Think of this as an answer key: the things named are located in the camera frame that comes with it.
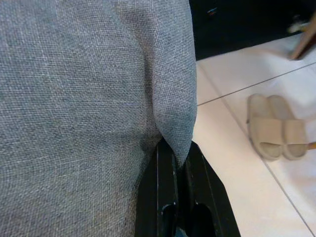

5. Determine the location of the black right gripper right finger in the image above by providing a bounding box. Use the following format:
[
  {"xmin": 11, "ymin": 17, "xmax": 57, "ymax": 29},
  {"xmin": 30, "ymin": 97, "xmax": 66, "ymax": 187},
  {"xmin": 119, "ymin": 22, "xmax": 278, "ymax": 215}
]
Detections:
[{"xmin": 178, "ymin": 142, "xmax": 241, "ymax": 237}]

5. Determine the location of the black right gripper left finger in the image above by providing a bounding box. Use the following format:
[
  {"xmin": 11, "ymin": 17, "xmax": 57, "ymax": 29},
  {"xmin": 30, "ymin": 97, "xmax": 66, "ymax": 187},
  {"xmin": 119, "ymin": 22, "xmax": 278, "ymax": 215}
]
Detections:
[{"xmin": 134, "ymin": 140, "xmax": 179, "ymax": 237}]

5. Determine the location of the grey woven fabric pillow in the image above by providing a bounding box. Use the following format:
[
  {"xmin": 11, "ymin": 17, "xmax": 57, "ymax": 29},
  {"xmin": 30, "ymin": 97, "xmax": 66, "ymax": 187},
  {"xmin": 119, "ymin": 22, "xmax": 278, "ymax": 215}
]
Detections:
[{"xmin": 0, "ymin": 0, "xmax": 198, "ymax": 237}]

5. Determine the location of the beige slide slipper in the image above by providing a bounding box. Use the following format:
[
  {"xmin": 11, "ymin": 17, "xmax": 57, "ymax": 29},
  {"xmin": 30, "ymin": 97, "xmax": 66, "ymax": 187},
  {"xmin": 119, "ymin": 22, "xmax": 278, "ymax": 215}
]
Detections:
[
  {"xmin": 268, "ymin": 95, "xmax": 309, "ymax": 160},
  {"xmin": 246, "ymin": 94, "xmax": 284, "ymax": 162}
]

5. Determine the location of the dark cabinet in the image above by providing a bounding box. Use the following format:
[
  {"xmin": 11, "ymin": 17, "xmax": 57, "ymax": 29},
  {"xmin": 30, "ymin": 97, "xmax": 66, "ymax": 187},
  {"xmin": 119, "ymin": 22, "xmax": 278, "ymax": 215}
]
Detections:
[{"xmin": 189, "ymin": 0, "xmax": 316, "ymax": 61}]

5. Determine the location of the brown wooden furniture leg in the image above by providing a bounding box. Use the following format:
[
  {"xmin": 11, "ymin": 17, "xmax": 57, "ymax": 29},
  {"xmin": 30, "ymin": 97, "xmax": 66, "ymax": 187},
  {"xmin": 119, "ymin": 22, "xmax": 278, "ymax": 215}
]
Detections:
[{"xmin": 290, "ymin": 13, "xmax": 316, "ymax": 60}]

